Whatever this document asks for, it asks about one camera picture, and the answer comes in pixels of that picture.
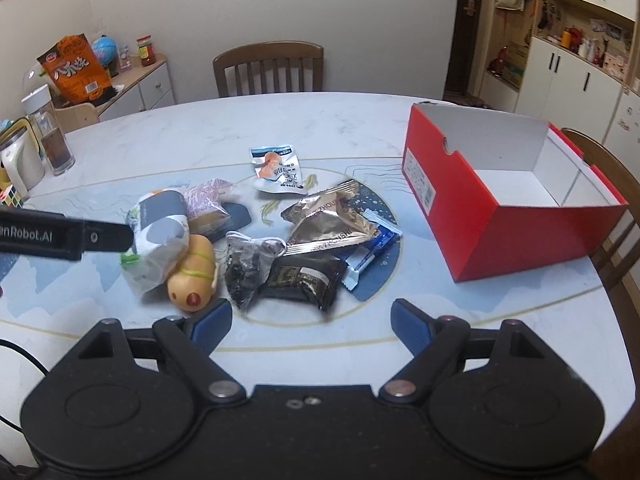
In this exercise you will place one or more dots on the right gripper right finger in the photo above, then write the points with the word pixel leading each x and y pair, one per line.
pixel 436 345

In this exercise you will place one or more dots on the black gold snack packet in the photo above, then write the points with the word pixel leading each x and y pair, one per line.
pixel 304 278

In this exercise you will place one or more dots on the yellow duck toy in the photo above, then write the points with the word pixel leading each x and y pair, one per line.
pixel 191 286

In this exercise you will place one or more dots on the wooden chair far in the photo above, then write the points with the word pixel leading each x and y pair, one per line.
pixel 269 67

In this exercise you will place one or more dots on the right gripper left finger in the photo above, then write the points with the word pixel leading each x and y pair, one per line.
pixel 186 346

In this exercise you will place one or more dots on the glass jar white lid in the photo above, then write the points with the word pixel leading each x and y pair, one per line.
pixel 40 111

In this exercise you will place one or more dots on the orange snack bag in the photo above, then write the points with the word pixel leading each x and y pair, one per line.
pixel 76 71

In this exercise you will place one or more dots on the red shoe box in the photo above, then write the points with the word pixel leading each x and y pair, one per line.
pixel 488 184

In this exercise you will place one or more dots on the blue wafer packet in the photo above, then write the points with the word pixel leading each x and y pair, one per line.
pixel 358 257

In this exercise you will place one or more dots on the clear bag black bits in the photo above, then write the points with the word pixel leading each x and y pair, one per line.
pixel 245 267

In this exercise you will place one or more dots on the blue globe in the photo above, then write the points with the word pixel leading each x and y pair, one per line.
pixel 105 50

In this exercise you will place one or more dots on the rubiks cube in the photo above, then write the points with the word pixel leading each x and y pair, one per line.
pixel 10 197

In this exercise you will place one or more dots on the wooden chair right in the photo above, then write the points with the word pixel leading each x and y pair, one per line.
pixel 600 207

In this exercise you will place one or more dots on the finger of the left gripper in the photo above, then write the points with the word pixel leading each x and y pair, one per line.
pixel 101 236

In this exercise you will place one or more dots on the red sauce jar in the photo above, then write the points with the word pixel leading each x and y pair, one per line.
pixel 146 50

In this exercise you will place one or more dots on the white sideboard cabinet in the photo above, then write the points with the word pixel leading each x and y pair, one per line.
pixel 141 89

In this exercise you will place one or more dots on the wooden chair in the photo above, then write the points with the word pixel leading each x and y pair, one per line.
pixel 269 67
pixel 600 207

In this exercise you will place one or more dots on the white wall cupboards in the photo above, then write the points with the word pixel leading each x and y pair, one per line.
pixel 571 62

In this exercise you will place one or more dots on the gold foil snack bag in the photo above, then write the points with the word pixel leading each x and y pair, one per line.
pixel 326 221

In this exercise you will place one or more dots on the pink white bread packet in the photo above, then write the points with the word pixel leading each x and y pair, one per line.
pixel 204 205

